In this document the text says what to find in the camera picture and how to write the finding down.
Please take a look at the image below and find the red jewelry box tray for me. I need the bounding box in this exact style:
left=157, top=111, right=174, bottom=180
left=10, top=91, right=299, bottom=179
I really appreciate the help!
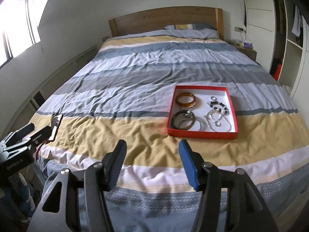
left=167, top=85, right=238, bottom=139

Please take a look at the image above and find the purple tissue box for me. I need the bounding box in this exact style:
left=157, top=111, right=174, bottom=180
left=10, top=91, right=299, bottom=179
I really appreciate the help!
left=243, top=41, right=253, bottom=49

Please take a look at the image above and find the amber translucent bangle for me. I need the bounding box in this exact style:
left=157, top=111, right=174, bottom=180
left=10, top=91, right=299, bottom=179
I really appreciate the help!
left=175, top=92, right=196, bottom=108

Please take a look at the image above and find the silver chain necklace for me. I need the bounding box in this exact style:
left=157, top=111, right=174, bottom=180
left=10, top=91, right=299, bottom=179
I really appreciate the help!
left=202, top=108, right=233, bottom=133

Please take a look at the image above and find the dark brown bangle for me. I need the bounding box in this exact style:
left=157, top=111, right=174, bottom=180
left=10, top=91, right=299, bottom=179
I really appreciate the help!
left=171, top=110, right=194, bottom=131

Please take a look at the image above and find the striped bed duvet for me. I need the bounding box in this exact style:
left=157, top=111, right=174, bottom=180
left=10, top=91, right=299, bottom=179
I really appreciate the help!
left=31, top=30, right=308, bottom=231

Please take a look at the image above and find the striped pillow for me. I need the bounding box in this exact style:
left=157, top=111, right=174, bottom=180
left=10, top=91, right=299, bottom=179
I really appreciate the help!
left=165, top=23, right=220, bottom=39

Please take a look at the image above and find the window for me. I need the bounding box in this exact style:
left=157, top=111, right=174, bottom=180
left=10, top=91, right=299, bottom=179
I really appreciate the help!
left=1, top=0, right=40, bottom=66

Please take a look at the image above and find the twisted silver bangle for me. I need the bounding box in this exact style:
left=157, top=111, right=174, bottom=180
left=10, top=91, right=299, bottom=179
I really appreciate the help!
left=181, top=109, right=195, bottom=123

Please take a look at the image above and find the wooden nightstand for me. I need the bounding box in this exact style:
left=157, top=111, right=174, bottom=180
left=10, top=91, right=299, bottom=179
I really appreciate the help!
left=235, top=45, right=257, bottom=61

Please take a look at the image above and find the wooden bead bracelet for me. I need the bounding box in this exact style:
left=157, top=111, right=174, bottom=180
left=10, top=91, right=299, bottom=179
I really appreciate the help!
left=208, top=99, right=229, bottom=115

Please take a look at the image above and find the white wardrobe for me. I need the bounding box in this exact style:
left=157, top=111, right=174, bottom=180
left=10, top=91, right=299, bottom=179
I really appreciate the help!
left=244, top=0, right=308, bottom=122

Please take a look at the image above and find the wooden headboard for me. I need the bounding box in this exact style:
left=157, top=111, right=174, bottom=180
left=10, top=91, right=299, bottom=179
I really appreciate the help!
left=108, top=6, right=224, bottom=39

